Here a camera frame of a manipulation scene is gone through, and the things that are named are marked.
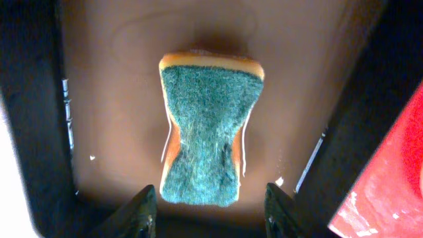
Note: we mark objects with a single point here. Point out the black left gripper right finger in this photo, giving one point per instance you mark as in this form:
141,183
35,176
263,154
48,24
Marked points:
280,222

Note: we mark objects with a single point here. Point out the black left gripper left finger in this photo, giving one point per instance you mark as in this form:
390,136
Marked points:
135,219

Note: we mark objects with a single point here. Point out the green yellow sponge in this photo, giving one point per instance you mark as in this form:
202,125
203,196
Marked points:
208,101

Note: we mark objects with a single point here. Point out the red plastic tray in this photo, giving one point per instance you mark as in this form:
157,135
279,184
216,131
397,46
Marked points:
386,200

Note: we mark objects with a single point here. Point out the dark brown tray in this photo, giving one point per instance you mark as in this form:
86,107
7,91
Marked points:
83,121

